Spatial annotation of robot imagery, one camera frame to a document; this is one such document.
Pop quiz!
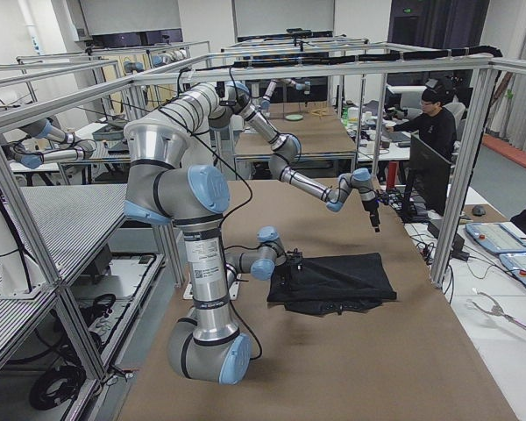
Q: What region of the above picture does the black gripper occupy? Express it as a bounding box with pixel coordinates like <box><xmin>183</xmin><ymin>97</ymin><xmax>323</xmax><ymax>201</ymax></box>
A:
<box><xmin>361</xmin><ymin>190</ymin><xmax>388</xmax><ymax>232</ymax></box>
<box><xmin>283</xmin><ymin>248</ymin><xmax>303</xmax><ymax>275</ymax></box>

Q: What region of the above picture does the black t-shirt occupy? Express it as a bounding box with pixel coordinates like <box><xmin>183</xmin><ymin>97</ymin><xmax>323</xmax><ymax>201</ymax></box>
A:
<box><xmin>267</xmin><ymin>253</ymin><xmax>397</xmax><ymax>316</ymax></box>

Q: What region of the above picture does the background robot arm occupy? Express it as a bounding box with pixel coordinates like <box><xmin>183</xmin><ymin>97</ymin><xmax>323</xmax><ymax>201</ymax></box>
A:
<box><xmin>2</xmin><ymin>118</ymin><xmax>96</xmax><ymax>169</ymax></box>

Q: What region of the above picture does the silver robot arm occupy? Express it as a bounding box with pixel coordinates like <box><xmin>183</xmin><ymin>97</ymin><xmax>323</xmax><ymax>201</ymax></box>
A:
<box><xmin>158</xmin><ymin>82</ymin><xmax>380</xmax><ymax>232</ymax></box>
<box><xmin>124</xmin><ymin>124</ymin><xmax>287</xmax><ymax>384</ymax></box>

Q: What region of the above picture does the black computer monitor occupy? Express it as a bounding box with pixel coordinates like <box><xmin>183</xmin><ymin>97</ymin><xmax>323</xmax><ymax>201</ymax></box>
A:
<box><xmin>400</xmin><ymin>135</ymin><xmax>451</xmax><ymax>223</ymax></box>

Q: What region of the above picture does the man in black jacket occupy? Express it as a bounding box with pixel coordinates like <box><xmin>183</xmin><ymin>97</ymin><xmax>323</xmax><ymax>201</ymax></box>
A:
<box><xmin>387</xmin><ymin>88</ymin><xmax>457</xmax><ymax>161</ymax></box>

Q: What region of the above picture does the striped aluminium work table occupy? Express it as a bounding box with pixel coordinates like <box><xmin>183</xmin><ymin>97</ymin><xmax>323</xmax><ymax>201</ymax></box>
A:
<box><xmin>21</xmin><ymin>184</ymin><xmax>126</xmax><ymax>284</ymax></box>

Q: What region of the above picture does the aluminium frame cage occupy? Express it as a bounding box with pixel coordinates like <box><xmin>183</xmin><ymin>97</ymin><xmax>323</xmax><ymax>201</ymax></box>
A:
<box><xmin>0</xmin><ymin>46</ymin><xmax>526</xmax><ymax>384</ymax></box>

